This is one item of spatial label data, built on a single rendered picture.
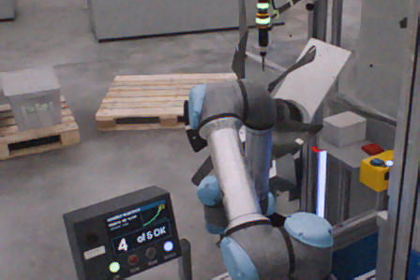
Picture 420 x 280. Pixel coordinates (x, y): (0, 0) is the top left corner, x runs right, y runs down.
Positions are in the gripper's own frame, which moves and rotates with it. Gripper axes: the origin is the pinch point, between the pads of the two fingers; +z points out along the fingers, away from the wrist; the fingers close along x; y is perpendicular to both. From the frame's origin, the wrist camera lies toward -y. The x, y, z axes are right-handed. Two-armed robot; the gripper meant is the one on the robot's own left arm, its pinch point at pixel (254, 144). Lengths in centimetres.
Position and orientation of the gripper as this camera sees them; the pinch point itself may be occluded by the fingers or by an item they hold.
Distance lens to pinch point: 194.0
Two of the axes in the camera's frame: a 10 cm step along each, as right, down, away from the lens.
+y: -9.5, -0.3, 3.2
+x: 1.0, 9.2, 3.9
